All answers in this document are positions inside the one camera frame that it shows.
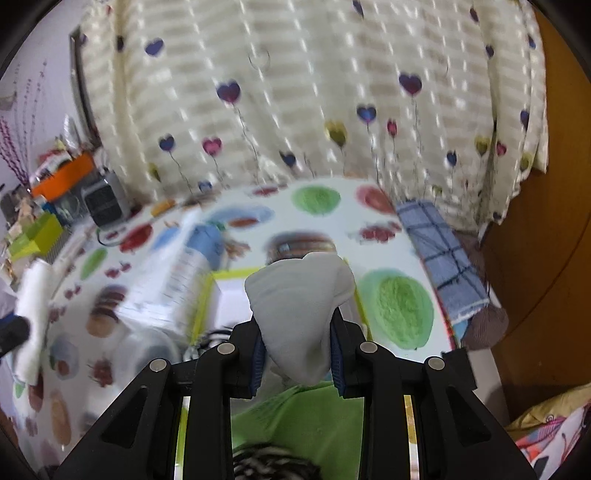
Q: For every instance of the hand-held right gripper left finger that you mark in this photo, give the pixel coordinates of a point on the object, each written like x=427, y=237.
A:
x=207, y=406

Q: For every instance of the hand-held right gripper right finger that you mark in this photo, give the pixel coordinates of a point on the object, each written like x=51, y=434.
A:
x=383, y=406

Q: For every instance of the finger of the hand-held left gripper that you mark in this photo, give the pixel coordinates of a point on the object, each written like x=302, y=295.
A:
x=14, y=337

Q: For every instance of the cream towel with thin stripes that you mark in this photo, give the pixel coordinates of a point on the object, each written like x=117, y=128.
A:
x=34, y=314

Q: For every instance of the green towel with red trim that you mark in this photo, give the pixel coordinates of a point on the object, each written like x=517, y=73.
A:
x=300, y=420

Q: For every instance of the yellow-green shallow box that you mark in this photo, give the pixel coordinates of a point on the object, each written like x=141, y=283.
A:
x=203, y=304

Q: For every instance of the grey sock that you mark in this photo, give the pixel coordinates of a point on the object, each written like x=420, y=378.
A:
x=295, y=304

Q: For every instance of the fruit print tablecloth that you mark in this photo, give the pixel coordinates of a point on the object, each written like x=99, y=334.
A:
x=397, y=304

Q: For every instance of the lime green carton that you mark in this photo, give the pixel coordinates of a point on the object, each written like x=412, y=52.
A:
x=37, y=235

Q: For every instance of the brown cloth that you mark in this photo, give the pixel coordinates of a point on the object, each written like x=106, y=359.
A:
x=487, y=327

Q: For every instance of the white tissue pack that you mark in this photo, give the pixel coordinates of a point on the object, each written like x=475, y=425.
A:
x=180, y=277

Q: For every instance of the grey desktop heater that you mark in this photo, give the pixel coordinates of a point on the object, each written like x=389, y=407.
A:
x=104, y=201

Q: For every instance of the blue plaid towel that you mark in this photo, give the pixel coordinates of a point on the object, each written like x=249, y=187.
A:
x=438, y=249

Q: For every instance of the orange storage box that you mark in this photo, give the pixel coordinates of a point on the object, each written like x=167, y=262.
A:
x=64, y=177

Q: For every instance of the colourful printed bedding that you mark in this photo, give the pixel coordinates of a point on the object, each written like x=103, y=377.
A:
x=554, y=438

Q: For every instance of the heart print curtain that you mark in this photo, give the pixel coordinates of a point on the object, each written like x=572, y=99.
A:
x=300, y=92

